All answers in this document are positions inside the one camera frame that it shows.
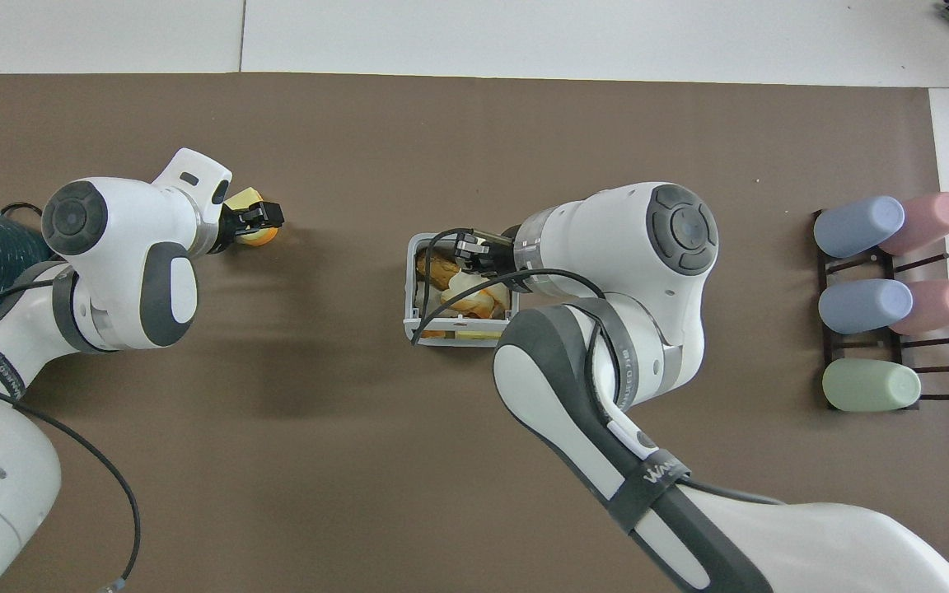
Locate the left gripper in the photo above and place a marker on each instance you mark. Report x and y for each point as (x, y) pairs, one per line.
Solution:
(231, 226)

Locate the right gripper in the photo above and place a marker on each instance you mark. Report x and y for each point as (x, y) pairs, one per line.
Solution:
(499, 248)

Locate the yellow toy fruit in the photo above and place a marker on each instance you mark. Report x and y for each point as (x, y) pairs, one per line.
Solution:
(258, 237)

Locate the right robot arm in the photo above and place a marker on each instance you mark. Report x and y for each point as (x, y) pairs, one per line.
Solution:
(606, 239)

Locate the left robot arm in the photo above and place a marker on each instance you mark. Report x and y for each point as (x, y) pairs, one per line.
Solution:
(120, 222)

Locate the grey plastic basket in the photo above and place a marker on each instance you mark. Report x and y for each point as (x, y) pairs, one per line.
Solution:
(410, 288)

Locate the blue plastic cup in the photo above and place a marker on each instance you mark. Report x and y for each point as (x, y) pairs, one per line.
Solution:
(857, 226)
(863, 305)

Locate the black cup rack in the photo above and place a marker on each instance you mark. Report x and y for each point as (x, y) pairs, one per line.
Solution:
(876, 263)

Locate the green plastic cup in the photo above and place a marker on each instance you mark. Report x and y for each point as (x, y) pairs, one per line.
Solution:
(870, 385)

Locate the pink plastic cup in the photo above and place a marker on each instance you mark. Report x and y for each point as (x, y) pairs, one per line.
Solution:
(932, 221)
(942, 305)

